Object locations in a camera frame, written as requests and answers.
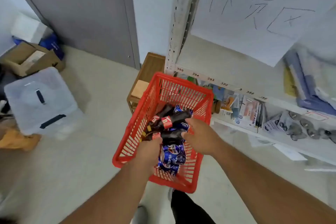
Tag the brown cardboard box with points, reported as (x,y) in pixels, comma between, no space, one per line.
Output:
(44,61)

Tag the white flat box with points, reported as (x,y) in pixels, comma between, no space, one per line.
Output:
(288,152)

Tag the cola bottle front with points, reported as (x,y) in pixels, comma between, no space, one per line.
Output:
(155,119)

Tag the stack of blue folders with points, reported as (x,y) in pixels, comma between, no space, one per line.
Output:
(307,92)

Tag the person's grey shoe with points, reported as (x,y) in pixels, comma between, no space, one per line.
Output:
(170,194)
(140,216)

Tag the packet with black rings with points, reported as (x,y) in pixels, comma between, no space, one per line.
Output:
(275,124)

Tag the clear plastic storage box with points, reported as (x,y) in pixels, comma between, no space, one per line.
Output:
(23,105)

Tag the person's right forearm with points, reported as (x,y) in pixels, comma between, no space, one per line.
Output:
(262,189)

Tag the person's left forearm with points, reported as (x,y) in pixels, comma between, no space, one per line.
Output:
(113,197)

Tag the blue box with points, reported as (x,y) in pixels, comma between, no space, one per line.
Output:
(53,44)

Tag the wooden stool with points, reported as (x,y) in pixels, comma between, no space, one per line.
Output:
(152,66)

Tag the cola bottle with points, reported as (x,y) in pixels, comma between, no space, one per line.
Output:
(170,135)
(155,119)
(168,122)

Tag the white blister packet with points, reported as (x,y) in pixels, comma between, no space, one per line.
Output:
(249,112)

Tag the person's black trouser leg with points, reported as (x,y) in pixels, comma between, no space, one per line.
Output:
(186,210)

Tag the thin yellow booklet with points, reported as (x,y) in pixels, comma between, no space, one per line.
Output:
(288,84)

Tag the person's left hand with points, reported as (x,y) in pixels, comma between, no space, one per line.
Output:
(147,153)

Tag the pile of blue cans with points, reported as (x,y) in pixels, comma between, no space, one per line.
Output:
(170,154)

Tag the white metal storage rack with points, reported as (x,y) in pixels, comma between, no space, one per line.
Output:
(199,55)

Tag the white paper sign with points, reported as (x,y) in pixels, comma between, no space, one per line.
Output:
(249,21)

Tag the blue green packets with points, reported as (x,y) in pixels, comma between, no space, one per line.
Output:
(223,97)

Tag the grey door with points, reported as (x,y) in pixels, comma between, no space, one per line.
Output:
(86,8)

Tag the person's right hand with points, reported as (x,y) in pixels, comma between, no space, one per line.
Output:
(202,137)

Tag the yellow paper bag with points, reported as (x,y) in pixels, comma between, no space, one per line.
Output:
(15,139)

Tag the small brown pouch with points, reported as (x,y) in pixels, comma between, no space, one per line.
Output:
(217,106)

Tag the red plastic shopping basket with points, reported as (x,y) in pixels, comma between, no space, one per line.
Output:
(119,163)

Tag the group of metal lids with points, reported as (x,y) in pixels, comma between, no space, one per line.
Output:
(296,129)

